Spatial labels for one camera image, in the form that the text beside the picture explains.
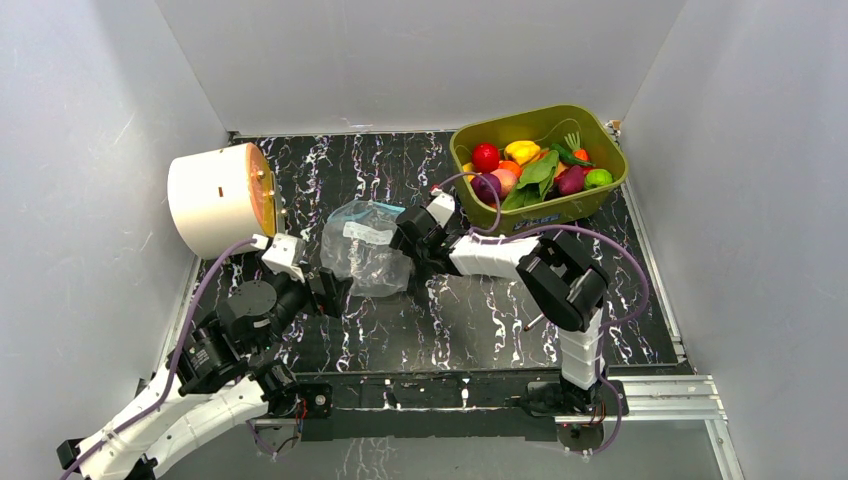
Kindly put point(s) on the orange toy carrot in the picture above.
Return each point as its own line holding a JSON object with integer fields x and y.
{"x": 573, "y": 141}

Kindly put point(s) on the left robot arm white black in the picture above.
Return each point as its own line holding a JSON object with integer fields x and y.
{"x": 222, "y": 374}

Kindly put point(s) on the purple toy onion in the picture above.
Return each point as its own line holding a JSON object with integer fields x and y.
{"x": 487, "y": 188}

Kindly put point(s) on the pink toy peach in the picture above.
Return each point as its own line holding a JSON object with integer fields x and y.
{"x": 507, "y": 180}

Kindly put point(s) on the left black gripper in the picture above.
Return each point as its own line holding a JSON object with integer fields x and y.
{"x": 333, "y": 300}

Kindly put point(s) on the clear zip top bag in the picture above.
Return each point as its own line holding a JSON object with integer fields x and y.
{"x": 355, "y": 245}

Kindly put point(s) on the white cylindrical appliance orange lid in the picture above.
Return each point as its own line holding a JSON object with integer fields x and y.
{"x": 219, "y": 197}

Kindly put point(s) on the green toy leaf vegetable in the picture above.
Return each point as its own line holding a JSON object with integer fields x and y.
{"x": 534, "y": 184}

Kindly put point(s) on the yellow toy bell pepper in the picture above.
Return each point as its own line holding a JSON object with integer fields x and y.
{"x": 522, "y": 152}

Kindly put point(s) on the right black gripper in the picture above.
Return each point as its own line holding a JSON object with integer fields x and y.
{"x": 411, "y": 232}

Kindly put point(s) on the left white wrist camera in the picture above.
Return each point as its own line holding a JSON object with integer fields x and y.
{"x": 284, "y": 255}

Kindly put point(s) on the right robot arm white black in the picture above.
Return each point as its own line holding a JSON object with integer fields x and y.
{"x": 566, "y": 283}

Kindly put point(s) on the lime green toy fruit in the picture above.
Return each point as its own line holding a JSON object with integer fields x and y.
{"x": 596, "y": 178}

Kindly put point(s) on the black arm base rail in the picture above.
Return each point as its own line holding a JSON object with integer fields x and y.
{"x": 527, "y": 403}

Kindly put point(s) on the red white marker pen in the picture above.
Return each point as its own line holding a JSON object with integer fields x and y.
{"x": 533, "y": 323}

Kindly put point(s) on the red toy apple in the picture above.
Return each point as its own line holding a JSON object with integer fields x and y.
{"x": 485, "y": 158}

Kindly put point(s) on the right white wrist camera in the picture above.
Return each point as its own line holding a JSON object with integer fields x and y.
{"x": 442, "y": 206}

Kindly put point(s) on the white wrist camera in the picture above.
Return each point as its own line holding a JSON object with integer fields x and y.
{"x": 442, "y": 206}
{"x": 284, "y": 255}

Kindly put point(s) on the olive green plastic bin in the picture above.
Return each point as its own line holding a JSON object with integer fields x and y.
{"x": 547, "y": 127}

